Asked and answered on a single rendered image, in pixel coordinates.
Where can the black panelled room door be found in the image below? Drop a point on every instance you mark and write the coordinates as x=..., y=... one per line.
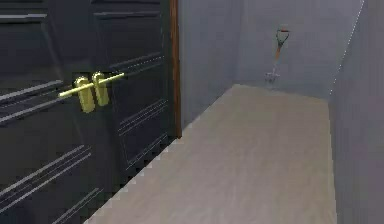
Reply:
x=40, y=160

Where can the brown wooden door frame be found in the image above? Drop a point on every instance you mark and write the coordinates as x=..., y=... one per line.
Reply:
x=175, y=66

